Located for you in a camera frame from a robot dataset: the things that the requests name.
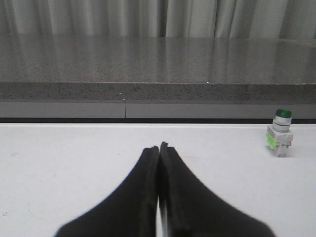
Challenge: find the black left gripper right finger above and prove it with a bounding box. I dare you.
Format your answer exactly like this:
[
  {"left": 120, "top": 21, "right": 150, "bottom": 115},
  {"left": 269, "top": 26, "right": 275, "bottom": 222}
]
[{"left": 158, "top": 142, "right": 274, "bottom": 237}]

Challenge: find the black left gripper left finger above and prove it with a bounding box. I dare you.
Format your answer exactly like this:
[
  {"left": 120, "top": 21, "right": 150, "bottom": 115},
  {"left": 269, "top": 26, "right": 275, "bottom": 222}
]
[{"left": 56, "top": 146, "right": 159, "bottom": 237}]

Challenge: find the grey granite counter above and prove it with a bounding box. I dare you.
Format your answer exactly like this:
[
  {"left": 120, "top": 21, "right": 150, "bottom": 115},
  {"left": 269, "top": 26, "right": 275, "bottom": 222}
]
[{"left": 0, "top": 34, "right": 316, "bottom": 124}]

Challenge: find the grey curtain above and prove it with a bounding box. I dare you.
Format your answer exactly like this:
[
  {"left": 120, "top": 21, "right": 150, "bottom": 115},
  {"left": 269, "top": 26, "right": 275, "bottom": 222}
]
[{"left": 0, "top": 0, "right": 316, "bottom": 40}]

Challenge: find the green push button switch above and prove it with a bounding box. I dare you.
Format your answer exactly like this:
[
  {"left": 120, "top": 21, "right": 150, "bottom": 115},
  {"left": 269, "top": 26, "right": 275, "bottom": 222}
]
[{"left": 266, "top": 109, "right": 294, "bottom": 157}]

